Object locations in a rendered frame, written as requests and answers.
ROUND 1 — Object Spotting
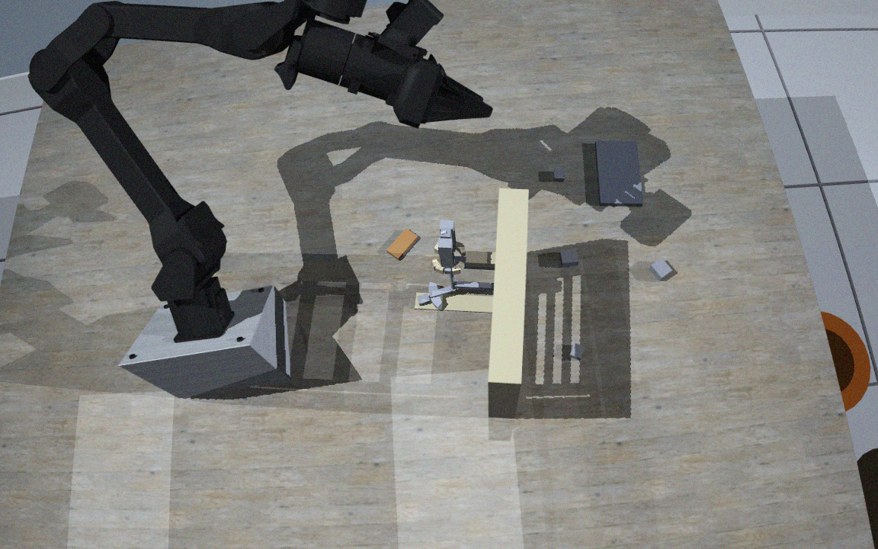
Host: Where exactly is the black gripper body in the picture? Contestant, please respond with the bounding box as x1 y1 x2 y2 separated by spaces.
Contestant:
340 34 440 129

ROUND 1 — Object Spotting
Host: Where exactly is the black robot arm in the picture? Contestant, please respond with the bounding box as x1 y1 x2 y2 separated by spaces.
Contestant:
28 0 444 343

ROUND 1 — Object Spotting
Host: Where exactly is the orange-brown rectangular block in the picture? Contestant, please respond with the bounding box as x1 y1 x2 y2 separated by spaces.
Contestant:
387 228 418 260

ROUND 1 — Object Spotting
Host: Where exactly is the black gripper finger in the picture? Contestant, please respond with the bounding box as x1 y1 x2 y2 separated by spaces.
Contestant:
421 63 493 124
428 54 483 101

